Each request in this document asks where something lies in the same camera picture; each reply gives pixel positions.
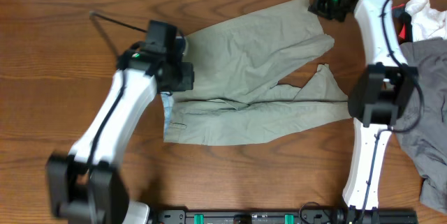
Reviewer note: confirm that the white cloth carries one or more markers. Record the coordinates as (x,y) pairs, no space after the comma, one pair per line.
(427,23)

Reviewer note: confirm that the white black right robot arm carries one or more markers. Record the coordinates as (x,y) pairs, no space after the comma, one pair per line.
(376,102)

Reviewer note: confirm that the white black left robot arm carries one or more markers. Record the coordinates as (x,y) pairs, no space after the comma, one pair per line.
(85,184)

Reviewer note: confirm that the khaki green shorts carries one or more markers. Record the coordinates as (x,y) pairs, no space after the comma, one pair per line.
(237,96)

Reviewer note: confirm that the grey trousers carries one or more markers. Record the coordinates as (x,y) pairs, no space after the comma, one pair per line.
(426,143)

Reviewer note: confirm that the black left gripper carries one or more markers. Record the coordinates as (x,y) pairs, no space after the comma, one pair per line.
(179,77)

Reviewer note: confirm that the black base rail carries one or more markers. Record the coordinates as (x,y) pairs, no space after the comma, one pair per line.
(262,217)

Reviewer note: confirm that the red black garment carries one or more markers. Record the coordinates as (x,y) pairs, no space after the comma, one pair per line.
(406,32)

